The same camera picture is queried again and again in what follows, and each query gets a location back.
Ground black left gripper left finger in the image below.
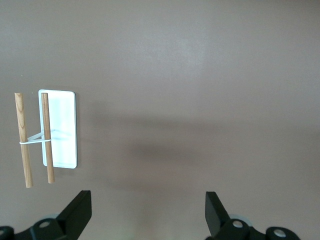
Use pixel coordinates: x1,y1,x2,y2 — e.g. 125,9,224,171
0,190,92,240

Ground white towel rack base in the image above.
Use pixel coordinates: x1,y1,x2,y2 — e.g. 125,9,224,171
19,89,79,170

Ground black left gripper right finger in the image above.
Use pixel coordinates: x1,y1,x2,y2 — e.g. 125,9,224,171
204,191,301,240

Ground wooden rack rod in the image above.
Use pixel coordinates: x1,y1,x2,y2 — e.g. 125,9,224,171
40,92,56,185
14,92,34,189

